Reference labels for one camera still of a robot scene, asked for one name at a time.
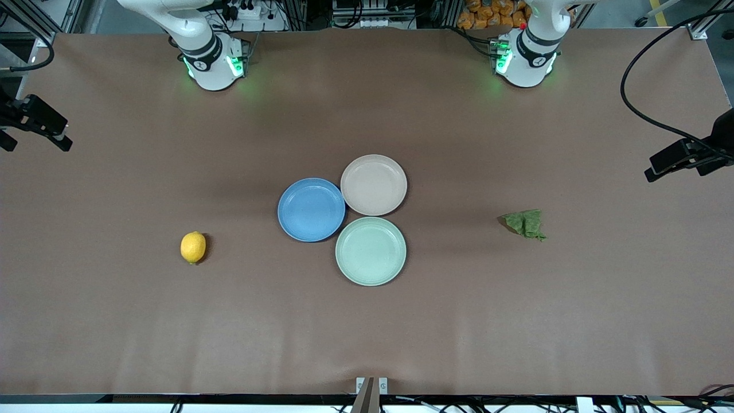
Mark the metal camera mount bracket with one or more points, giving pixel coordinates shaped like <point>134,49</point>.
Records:
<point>371,393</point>

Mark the beige plate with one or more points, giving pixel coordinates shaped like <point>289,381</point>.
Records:
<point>374,184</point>

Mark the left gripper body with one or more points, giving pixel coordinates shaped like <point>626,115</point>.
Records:
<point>723,136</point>

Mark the white power strip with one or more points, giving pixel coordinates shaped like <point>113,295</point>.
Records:
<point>243,10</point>

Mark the yellow lemon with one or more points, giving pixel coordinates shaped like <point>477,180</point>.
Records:
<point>193,247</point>

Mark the green lettuce leaf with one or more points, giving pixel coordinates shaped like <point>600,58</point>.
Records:
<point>526,223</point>

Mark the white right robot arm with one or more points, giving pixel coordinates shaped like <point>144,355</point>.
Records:
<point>207,60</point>

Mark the brown table cover sheet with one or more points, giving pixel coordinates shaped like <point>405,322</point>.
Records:
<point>367,332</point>

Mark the aluminium frame corner bracket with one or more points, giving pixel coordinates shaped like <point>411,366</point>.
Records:
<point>704,26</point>

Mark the blue plate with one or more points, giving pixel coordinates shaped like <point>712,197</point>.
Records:
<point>311,210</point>

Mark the orange snack bags pile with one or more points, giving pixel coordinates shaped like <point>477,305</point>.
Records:
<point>493,14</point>

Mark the light green plate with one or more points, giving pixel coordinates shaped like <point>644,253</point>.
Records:
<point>370,251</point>

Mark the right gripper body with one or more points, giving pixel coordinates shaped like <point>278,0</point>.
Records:
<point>7,113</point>

